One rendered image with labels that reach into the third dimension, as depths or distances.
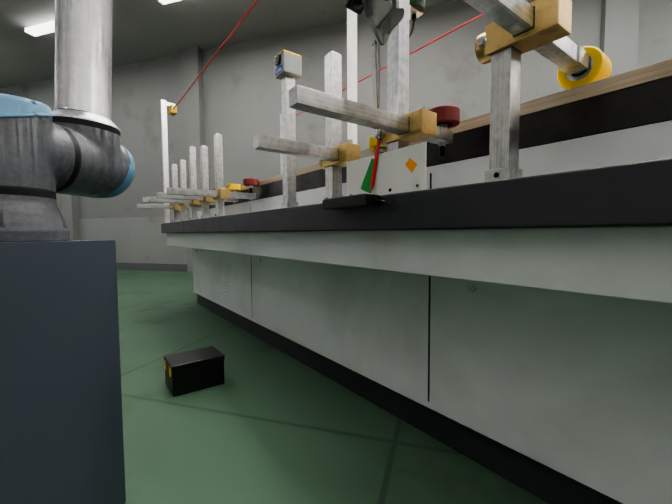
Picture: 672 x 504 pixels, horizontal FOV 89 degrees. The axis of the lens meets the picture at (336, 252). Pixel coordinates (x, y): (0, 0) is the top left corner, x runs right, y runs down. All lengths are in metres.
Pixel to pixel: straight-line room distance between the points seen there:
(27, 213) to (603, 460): 1.19
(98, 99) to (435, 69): 4.41
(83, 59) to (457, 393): 1.22
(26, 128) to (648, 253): 1.03
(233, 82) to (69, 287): 5.33
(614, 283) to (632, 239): 0.06
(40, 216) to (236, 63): 5.36
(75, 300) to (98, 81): 0.51
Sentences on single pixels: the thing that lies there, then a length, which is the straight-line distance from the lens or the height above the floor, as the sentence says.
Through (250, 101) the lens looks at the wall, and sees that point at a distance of 5.72.
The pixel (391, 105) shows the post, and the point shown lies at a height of 0.90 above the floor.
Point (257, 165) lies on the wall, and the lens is 5.42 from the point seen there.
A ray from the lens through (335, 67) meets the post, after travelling 1.10.
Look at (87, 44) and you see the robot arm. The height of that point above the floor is 1.04.
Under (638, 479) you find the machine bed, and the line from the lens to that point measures 0.93.
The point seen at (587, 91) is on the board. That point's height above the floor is 0.88.
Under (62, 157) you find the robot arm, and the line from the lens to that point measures 0.92.
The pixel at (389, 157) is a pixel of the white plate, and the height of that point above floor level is 0.79.
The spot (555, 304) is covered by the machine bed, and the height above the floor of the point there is 0.46.
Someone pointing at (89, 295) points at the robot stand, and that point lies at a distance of 0.86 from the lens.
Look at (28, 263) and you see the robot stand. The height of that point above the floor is 0.56.
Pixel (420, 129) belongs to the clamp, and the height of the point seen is 0.83.
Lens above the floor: 0.61
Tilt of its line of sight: 3 degrees down
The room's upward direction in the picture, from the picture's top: straight up
